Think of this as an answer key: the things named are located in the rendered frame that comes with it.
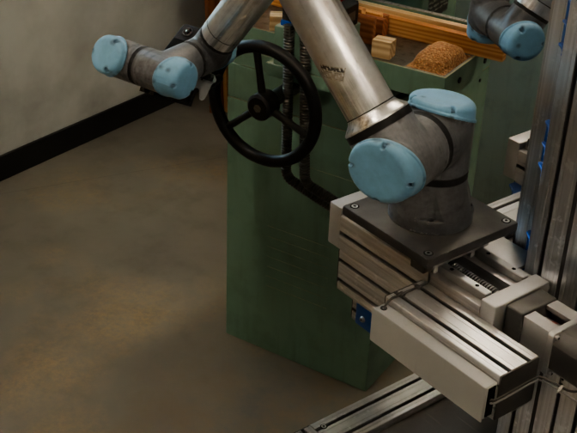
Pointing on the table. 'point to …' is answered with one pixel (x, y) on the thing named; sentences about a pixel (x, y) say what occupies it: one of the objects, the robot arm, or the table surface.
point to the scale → (422, 10)
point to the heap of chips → (439, 58)
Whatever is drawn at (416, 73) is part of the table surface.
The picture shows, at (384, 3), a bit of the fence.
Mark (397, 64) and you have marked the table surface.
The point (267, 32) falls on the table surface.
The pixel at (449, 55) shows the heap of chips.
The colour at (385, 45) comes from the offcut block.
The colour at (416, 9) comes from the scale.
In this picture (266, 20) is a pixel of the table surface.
